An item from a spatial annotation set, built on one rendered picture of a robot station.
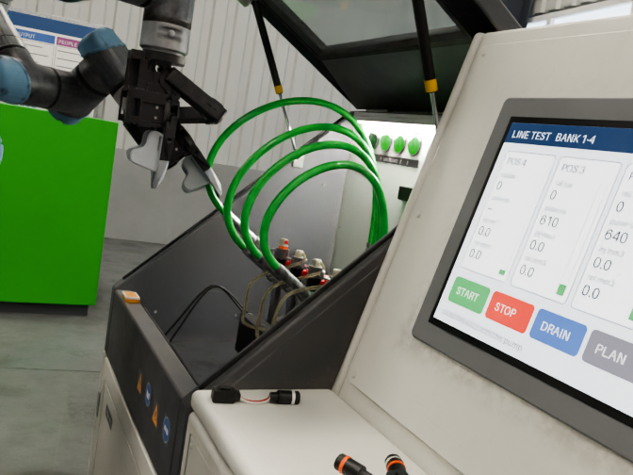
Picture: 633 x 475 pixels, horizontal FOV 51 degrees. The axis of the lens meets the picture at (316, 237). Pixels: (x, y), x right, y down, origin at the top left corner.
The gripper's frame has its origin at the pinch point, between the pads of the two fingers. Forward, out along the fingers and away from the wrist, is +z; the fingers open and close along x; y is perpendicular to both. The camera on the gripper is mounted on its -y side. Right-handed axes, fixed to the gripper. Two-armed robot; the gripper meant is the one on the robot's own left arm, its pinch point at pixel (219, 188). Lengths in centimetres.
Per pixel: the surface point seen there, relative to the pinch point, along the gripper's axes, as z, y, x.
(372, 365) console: 34.4, 3.0, 34.0
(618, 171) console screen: 25, -24, 66
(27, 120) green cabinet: -112, 18, -308
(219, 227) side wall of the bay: 6.3, -0.2, -35.0
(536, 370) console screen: 37, -5, 62
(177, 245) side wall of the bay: 4.0, 10.2, -34.1
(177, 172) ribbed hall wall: -66, -80, -643
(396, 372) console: 36, 2, 40
